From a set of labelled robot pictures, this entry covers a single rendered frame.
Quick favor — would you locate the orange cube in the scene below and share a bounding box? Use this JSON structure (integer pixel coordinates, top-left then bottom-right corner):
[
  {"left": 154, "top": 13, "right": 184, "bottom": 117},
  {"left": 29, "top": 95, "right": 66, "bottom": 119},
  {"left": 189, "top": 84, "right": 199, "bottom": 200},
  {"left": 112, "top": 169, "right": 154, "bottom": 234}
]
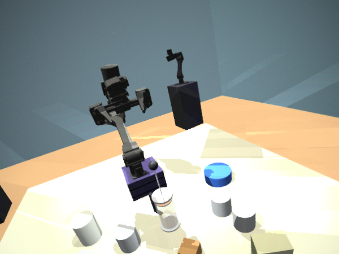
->
[{"left": 177, "top": 238, "right": 202, "bottom": 254}]

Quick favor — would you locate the glass coffee press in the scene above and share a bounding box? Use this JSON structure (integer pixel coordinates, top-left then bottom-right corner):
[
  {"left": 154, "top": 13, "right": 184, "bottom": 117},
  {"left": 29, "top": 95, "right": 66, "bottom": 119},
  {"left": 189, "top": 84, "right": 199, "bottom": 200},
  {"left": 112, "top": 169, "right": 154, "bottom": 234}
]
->
[{"left": 148, "top": 161, "right": 181, "bottom": 233}]

